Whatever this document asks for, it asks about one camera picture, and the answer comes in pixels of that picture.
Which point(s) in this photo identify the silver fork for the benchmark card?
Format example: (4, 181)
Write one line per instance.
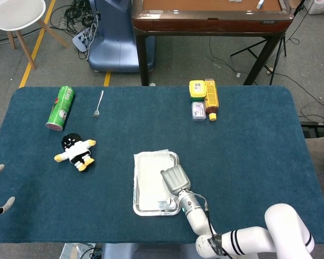
(96, 113)

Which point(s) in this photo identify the green chips can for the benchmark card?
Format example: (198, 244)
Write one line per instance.
(60, 108)

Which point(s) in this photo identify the black segmented track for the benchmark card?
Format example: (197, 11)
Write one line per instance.
(317, 128)

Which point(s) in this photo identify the brown mahjong table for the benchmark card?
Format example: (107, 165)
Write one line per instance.
(205, 25)

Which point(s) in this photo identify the white chair wooden legs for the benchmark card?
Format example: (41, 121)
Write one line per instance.
(16, 13)

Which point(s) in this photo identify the pair of white mahjong tiles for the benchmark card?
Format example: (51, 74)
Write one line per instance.
(235, 0)

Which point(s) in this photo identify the white power strip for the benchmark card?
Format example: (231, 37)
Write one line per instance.
(81, 40)

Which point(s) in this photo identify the beige trouser leg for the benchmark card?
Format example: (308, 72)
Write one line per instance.
(322, 151)

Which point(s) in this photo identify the clear plastic bag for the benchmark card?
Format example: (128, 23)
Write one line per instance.
(73, 251)

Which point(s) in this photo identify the white storage box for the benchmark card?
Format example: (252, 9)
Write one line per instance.
(321, 5)

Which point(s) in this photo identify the yellow lidded tub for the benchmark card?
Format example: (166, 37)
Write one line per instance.
(197, 90)

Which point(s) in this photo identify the small clear plastic box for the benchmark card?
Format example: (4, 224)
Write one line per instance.
(198, 110)

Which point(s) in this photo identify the teal table cloth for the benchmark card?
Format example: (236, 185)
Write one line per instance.
(151, 129)

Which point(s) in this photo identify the yellow capped honey bottle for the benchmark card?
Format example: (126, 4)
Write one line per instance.
(211, 97)

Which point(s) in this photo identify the white paper sheet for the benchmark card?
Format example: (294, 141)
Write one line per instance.
(151, 178)

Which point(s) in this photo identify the black white plush doll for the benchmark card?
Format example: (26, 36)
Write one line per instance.
(75, 151)

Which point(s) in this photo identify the grey blue robot torso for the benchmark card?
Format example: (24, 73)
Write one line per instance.
(151, 252)

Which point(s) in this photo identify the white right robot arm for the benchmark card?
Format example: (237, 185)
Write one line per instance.
(280, 224)

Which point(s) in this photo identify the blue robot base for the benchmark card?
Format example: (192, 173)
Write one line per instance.
(113, 48)

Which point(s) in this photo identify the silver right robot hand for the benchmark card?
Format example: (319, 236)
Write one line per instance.
(176, 179)

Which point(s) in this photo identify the shiny metal tray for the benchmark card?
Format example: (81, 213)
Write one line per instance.
(156, 213)

